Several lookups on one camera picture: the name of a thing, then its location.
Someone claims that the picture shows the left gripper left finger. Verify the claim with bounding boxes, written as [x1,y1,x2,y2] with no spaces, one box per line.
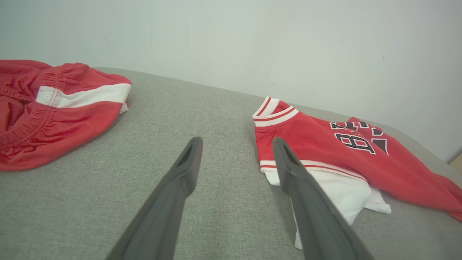
[106,136,203,260]

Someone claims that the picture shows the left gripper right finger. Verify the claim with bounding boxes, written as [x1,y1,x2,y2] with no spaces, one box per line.
[273,137,374,260]

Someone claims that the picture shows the red Bulls basketball jersey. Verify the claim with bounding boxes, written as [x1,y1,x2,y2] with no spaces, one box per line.
[252,96,462,250]

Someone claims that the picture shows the red shorts with white stripe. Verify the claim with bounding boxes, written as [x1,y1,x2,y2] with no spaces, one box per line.
[0,60,132,171]

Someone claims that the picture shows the grey fabric sofa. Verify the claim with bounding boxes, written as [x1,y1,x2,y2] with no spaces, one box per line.
[0,67,462,260]

